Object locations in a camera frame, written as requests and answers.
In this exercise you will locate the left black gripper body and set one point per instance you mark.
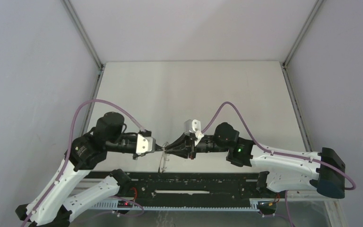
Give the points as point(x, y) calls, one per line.
point(136, 155)

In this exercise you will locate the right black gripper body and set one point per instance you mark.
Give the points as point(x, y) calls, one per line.
point(190, 142)

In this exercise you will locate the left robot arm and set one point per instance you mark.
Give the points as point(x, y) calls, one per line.
point(55, 206)

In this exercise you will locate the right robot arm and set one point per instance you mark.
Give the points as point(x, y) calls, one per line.
point(282, 170)

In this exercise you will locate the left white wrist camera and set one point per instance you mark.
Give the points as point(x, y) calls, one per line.
point(145, 144)

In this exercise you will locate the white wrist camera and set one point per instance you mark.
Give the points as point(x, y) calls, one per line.
point(145, 144)
point(192, 128)

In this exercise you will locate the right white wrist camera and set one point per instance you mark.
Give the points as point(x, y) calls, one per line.
point(192, 128)

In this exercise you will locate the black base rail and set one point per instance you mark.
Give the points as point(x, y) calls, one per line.
point(197, 190)

